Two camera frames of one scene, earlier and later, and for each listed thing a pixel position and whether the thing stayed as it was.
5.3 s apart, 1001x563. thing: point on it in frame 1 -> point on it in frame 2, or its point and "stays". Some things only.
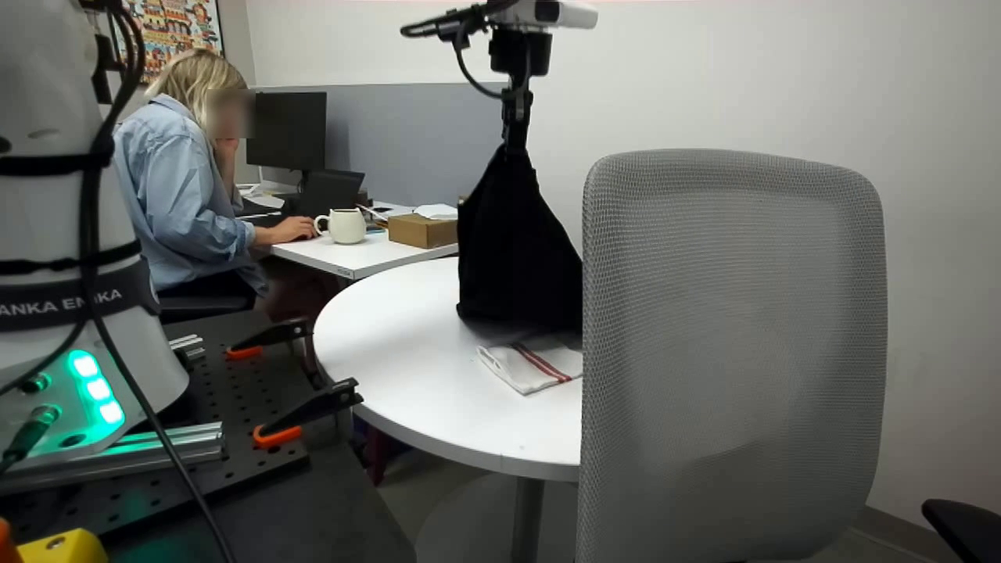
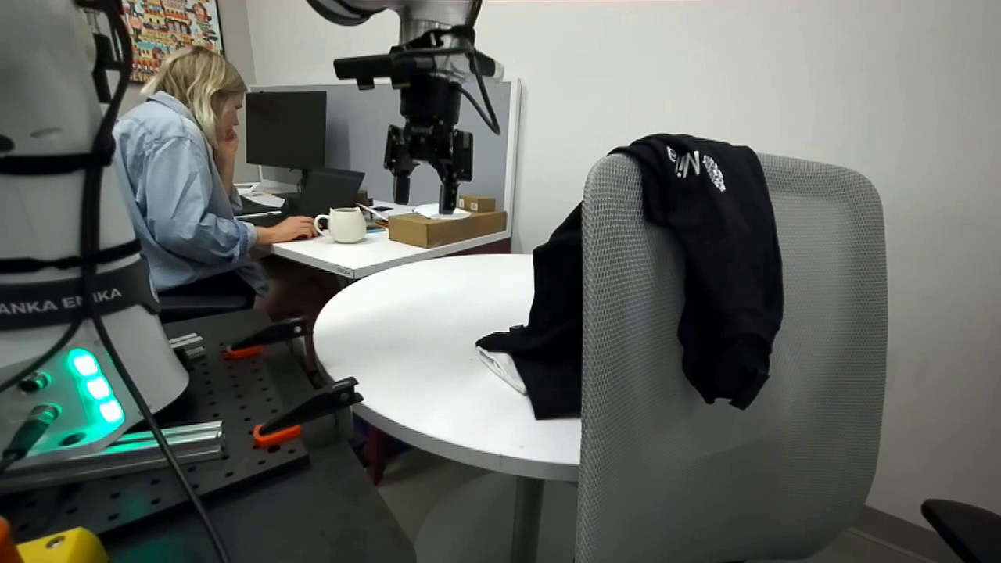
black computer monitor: [285, 129] stays
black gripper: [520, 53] -> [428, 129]
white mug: [346, 222] stays
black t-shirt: [517, 257] -> [716, 204]
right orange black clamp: [285, 430] stays
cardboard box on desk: [422, 233] stays
